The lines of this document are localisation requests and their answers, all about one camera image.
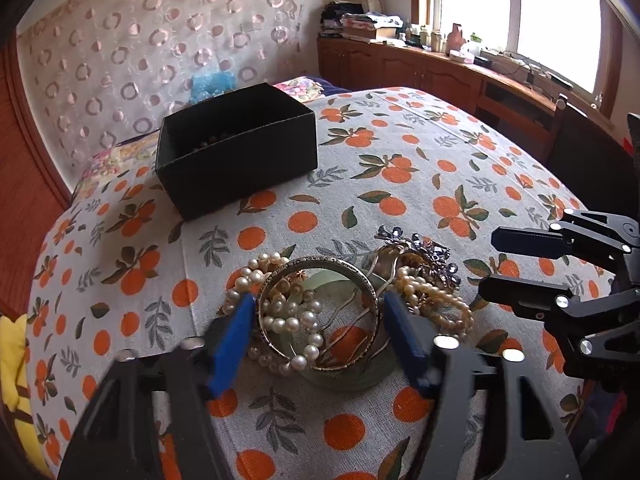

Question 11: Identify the white pearl bracelet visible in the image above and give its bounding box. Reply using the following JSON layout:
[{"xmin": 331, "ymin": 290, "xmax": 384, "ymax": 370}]
[{"xmin": 221, "ymin": 251, "xmax": 326, "ymax": 377}]

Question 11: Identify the black cardboard jewelry box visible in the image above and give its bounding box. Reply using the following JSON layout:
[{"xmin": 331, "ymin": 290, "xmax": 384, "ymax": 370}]
[{"xmin": 155, "ymin": 84, "xmax": 318, "ymax": 221}]

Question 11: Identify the yellow plush toy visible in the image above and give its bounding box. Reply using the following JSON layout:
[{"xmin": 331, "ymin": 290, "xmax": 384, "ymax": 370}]
[{"xmin": 1, "ymin": 314, "xmax": 52, "ymax": 479}]

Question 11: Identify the wooden cabinet counter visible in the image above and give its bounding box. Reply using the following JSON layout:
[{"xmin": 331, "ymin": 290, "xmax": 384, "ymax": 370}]
[{"xmin": 318, "ymin": 37, "xmax": 560, "ymax": 156}]

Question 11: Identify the orange-print white cloth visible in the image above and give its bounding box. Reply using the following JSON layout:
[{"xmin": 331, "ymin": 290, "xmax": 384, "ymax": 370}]
[{"xmin": 26, "ymin": 87, "xmax": 610, "ymax": 479}]

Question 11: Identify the green jade bangle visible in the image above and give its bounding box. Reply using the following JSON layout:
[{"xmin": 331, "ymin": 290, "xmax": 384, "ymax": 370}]
[{"xmin": 280, "ymin": 268, "xmax": 396, "ymax": 392}]

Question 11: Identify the purple rhinestone flower brooch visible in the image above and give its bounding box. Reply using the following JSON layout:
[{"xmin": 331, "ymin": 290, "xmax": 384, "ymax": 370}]
[{"xmin": 370, "ymin": 226, "xmax": 461, "ymax": 292}]

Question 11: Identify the white power strip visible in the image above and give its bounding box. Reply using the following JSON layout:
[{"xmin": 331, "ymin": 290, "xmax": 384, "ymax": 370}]
[{"xmin": 480, "ymin": 49, "xmax": 533, "ymax": 81}]

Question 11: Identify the pink ceramic vase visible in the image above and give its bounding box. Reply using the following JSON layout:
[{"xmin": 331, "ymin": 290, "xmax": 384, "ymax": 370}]
[{"xmin": 445, "ymin": 23, "xmax": 466, "ymax": 55}]

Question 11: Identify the wooden slatted wardrobe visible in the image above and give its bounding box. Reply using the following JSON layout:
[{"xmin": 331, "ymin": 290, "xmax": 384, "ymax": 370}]
[{"xmin": 0, "ymin": 36, "xmax": 70, "ymax": 318}]

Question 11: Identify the blue bubble wrap bundle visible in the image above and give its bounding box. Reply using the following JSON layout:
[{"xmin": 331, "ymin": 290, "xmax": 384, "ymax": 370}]
[{"xmin": 189, "ymin": 70, "xmax": 238, "ymax": 105}]

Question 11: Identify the pink circle-pattern curtain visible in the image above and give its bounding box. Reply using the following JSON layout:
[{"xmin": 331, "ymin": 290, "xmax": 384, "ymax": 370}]
[{"xmin": 17, "ymin": 0, "xmax": 303, "ymax": 183}]

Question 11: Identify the window with wooden frame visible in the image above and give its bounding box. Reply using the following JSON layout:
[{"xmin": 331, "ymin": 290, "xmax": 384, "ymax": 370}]
[{"xmin": 411, "ymin": 0, "xmax": 623, "ymax": 117}]

